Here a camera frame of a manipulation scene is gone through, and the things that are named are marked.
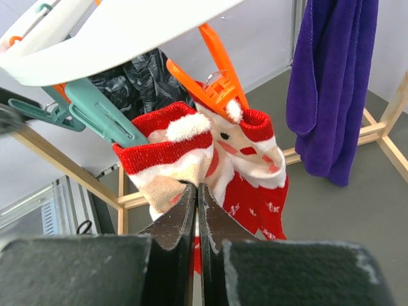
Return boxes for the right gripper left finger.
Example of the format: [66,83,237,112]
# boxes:
[1,184,196,305]

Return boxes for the teal clip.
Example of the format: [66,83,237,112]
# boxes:
[64,78,148,148]

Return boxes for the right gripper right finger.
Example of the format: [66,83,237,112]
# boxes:
[198,184,395,305]

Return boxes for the red santa sock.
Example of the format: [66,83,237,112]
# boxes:
[193,96,289,240]
[113,102,219,220]

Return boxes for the orange clip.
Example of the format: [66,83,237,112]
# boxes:
[166,23,249,123]

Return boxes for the wooden drying rack frame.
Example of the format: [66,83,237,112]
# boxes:
[9,69,408,235]

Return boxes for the purple towel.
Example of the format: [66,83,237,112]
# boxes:
[286,0,379,187]

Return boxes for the dark patterned shorts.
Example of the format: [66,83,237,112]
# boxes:
[89,48,195,120]

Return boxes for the white round clip hanger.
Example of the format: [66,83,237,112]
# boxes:
[1,1,237,87]

